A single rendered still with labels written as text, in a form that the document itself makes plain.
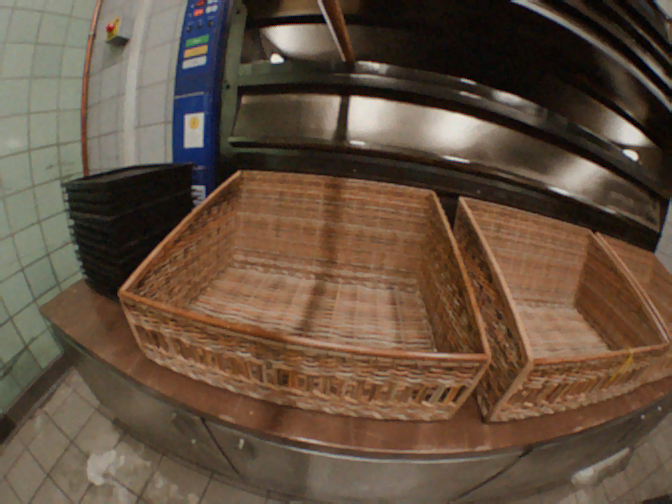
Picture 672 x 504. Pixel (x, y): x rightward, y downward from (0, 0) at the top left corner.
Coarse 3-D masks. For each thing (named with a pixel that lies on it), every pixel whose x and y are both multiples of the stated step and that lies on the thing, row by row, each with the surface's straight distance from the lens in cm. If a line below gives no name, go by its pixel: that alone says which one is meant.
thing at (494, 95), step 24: (240, 72) 83; (264, 72) 80; (288, 72) 77; (312, 72) 75; (336, 72) 74; (360, 72) 73; (384, 72) 73; (408, 72) 74; (432, 72) 76; (480, 96) 78; (504, 96) 82; (552, 120) 91; (600, 144) 107
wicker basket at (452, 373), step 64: (256, 192) 73; (320, 192) 68; (384, 192) 68; (192, 256) 59; (256, 256) 74; (320, 256) 69; (384, 256) 69; (448, 256) 52; (128, 320) 48; (192, 320) 36; (256, 320) 55; (320, 320) 55; (384, 320) 58; (448, 320) 48; (256, 384) 40; (320, 384) 43; (384, 384) 45; (448, 384) 37
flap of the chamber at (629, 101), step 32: (256, 0) 86; (288, 0) 84; (352, 0) 81; (384, 0) 80; (416, 0) 79; (448, 0) 78; (480, 0) 78; (512, 0) 78; (480, 32) 89; (512, 32) 88; (544, 32) 87; (576, 32) 88; (576, 64) 101; (608, 64) 100; (608, 96) 119; (640, 96) 118
